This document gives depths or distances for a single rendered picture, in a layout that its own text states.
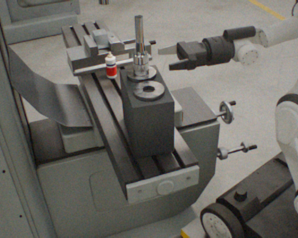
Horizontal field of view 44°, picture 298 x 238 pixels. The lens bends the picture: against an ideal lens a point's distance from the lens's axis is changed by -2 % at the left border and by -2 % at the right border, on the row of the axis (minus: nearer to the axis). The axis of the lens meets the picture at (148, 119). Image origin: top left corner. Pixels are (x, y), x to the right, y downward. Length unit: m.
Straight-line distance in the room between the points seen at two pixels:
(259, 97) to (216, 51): 2.07
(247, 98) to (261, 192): 1.68
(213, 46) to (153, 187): 0.46
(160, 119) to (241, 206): 0.57
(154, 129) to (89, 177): 0.57
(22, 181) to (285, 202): 1.02
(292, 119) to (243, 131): 1.56
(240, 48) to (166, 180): 0.46
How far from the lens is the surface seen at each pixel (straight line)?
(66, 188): 1.58
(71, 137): 1.43
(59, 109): 1.45
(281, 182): 1.62
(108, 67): 1.49
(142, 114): 1.03
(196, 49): 1.14
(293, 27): 1.27
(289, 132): 1.29
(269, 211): 1.54
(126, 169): 1.09
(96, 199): 1.68
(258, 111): 3.03
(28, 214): 1.57
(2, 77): 1.24
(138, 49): 1.09
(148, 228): 1.90
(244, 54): 1.17
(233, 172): 2.47
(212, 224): 1.57
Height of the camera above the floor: 1.72
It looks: 37 degrees down
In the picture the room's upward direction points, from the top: 2 degrees counter-clockwise
